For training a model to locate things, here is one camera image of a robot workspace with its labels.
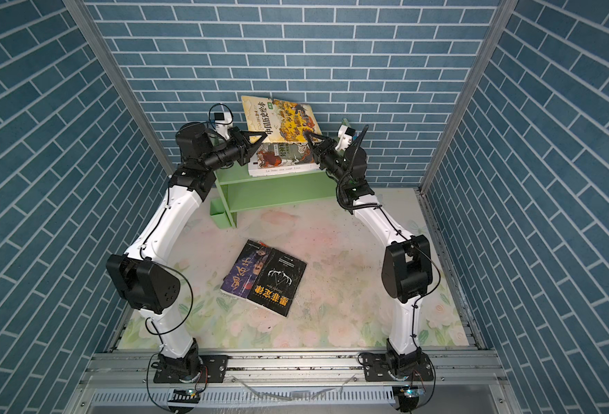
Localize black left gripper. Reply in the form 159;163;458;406
200;130;265;175

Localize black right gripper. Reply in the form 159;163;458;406
309;136;351;193

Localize red green illustrated book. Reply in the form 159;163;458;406
251;142;315;169

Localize white book brown stripes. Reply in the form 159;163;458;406
248;161;318;178

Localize yellow illustrated history book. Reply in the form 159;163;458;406
242;96;321;143

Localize black book yellow text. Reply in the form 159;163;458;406
248;248;307;317

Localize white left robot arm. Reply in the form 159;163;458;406
106;122;268;383

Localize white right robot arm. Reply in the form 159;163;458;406
304;129;435;381

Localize green shelf rack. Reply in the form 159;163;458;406
209;155;336;229

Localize purple book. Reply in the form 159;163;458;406
221;240;273;298

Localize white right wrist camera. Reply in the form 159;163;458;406
335;118;358;152

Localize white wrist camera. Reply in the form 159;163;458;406
212;111;234;140
335;118;358;152

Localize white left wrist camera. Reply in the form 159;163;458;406
212;111;234;140

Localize metal corner frame post right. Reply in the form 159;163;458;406
419;0;518;195

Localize metal corner frame post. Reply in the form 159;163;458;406
419;0;518;195
63;0;175;176

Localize metal corner frame post left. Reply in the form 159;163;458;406
63;0;175;176

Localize metal base rail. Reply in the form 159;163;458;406
66;348;520;413

